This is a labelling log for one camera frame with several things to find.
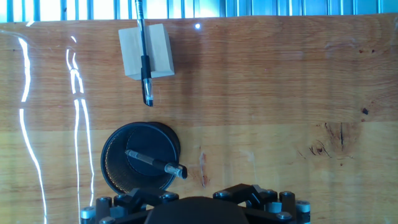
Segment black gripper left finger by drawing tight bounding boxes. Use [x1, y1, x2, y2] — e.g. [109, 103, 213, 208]
[80, 187, 180, 224]

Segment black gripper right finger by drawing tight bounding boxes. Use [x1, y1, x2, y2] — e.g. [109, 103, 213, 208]
[213, 183, 312, 224]

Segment clear black gel pen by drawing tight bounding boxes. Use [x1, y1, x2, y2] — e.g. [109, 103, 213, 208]
[124, 149, 188, 180]
[134, 0, 155, 108]

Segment black mesh pen holder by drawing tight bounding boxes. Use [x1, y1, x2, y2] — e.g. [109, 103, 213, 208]
[100, 121, 182, 195]

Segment wood grain table mat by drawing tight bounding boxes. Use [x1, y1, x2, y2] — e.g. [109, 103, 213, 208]
[0, 14, 398, 224]

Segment light wooden block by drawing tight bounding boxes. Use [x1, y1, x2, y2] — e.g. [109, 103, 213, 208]
[118, 23, 175, 81]

